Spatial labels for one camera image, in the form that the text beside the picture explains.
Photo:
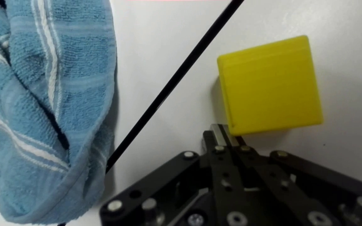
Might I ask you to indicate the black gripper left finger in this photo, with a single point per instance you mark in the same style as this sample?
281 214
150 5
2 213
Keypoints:
214 177

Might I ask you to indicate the yellow block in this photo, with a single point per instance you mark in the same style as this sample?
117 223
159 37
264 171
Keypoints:
269 84

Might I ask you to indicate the blue striped cloth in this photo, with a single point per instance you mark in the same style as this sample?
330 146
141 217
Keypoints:
30 105

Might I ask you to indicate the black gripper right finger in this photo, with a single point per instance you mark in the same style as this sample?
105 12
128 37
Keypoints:
248 184

